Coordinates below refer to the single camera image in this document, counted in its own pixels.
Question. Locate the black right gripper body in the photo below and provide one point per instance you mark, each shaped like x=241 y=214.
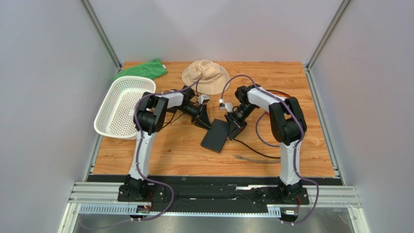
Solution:
x=233 y=120

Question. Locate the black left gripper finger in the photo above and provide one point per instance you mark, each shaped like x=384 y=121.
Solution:
x=203 y=123
x=203 y=112

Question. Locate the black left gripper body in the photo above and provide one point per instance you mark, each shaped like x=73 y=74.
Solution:
x=192 y=110

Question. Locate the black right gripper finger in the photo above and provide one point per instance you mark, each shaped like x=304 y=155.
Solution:
x=232 y=125
x=238 y=128

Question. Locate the black Mercury network switch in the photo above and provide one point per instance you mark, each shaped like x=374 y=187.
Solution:
x=216 y=137

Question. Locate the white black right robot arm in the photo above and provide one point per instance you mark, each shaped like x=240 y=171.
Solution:
x=288 y=128

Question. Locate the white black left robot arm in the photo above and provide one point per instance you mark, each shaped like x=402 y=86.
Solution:
x=149 y=119

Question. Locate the beige bucket hat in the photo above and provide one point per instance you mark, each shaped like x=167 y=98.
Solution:
x=213 y=77

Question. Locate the green cloth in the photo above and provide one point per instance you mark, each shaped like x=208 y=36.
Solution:
x=152 y=69

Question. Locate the white perforated plastic basket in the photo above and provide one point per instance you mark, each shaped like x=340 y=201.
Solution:
x=115 y=116

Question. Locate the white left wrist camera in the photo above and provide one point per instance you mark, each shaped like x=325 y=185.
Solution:
x=203 y=99

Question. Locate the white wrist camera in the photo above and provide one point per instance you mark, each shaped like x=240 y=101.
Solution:
x=225 y=105
x=203 y=99

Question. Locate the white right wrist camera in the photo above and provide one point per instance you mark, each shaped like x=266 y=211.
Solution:
x=225 y=105

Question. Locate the aluminium front rail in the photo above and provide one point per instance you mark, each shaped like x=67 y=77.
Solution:
x=98 y=198

